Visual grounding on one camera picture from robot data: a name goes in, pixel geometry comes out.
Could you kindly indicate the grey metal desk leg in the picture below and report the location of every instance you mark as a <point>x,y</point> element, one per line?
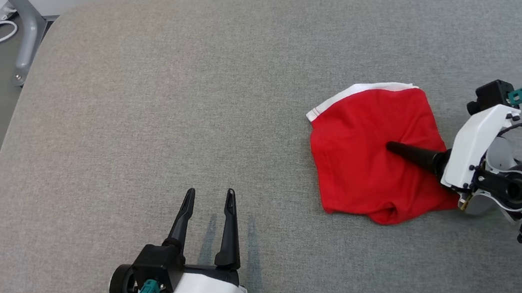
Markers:
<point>28,41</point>

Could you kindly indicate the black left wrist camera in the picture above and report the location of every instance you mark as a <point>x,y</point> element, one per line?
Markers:
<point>158,266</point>

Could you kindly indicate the red shorts with white waistband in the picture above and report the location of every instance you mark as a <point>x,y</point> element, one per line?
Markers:
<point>364,163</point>

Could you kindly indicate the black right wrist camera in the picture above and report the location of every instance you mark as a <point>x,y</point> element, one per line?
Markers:
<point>489,95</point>

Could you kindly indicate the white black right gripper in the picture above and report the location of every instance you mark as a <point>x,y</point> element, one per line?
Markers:
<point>473,149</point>

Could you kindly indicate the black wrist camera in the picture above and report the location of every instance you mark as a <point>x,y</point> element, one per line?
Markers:
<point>489,95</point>
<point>158,266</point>

